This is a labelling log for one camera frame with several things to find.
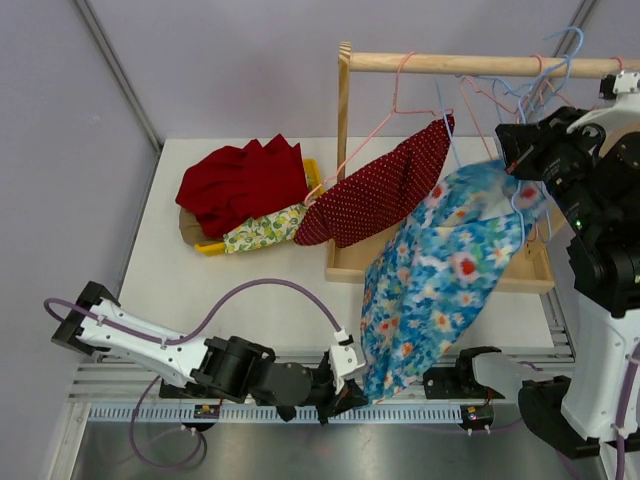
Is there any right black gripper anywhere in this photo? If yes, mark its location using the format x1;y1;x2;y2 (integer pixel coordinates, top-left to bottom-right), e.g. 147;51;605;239
499;106;609;237

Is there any blue hanger of floral skirt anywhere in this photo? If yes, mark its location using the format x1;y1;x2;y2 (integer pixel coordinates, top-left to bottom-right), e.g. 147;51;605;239
433;26;586;244

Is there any blue hanger of lemon skirt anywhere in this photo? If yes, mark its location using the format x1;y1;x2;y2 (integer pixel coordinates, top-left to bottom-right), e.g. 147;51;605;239
491;54;574;124

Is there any pink hanger of red skirt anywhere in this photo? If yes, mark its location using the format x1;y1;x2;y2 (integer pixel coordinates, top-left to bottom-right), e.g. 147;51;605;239
459;55;538;160

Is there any pink hanger of tan skirt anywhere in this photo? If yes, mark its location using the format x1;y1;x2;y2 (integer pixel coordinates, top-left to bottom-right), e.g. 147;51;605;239
589;55;626;114

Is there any blue floral skirt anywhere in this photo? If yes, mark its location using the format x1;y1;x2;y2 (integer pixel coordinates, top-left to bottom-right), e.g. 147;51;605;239
360;161;546;401

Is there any lemon print skirt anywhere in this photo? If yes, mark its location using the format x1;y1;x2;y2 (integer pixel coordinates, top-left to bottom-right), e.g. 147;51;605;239
223;203;308;254

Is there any tan khaki skirt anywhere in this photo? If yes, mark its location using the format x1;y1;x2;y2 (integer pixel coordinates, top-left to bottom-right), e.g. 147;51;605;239
178;208;211;246

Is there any plain red skirt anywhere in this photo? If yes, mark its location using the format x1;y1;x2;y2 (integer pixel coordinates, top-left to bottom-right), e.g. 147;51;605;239
176;135;308;239

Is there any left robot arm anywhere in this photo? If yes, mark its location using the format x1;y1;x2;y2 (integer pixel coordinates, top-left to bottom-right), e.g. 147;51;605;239
44;278;369;424

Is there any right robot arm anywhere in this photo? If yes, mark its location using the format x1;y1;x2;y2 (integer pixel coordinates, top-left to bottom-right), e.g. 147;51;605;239
453;107;639;459

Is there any pink hanger of dotted skirt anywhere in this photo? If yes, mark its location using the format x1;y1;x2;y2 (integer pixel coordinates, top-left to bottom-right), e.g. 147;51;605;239
304;43;454;207

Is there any red polka dot skirt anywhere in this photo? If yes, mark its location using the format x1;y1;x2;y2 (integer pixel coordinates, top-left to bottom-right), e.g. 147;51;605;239
294;114;455;248

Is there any wooden clothes rack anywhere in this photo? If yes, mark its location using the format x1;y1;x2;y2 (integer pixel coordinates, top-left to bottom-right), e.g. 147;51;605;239
325;42;639;295

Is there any yellow plastic tray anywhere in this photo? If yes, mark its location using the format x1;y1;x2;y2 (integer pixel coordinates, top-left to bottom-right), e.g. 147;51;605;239
193;158;323;257

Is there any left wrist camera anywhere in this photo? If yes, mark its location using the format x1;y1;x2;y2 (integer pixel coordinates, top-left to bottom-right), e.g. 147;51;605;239
329;329;367;394

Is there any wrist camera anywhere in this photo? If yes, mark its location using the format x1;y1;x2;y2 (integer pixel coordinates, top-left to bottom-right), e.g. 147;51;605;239
329;329;367;394
569;69;640;151

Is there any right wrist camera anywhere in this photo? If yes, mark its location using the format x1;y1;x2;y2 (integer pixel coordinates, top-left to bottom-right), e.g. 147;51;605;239
569;69;640;151

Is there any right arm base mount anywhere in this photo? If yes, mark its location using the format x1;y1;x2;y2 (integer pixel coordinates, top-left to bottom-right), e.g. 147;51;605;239
420;347;522;438

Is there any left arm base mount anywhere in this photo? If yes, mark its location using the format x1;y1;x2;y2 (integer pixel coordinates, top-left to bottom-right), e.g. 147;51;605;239
159;380;223;433

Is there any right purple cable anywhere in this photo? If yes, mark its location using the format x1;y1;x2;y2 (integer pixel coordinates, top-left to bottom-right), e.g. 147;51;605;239
514;339;640;480

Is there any purple cable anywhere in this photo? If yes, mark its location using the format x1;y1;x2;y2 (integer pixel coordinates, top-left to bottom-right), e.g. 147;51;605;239
514;339;640;480
43;278;346;471

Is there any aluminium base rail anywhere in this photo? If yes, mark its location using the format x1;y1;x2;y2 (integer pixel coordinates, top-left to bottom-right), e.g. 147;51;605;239
68;356;520;425

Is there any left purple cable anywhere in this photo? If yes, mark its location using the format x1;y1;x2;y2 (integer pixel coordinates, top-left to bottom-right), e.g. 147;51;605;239
43;278;346;471

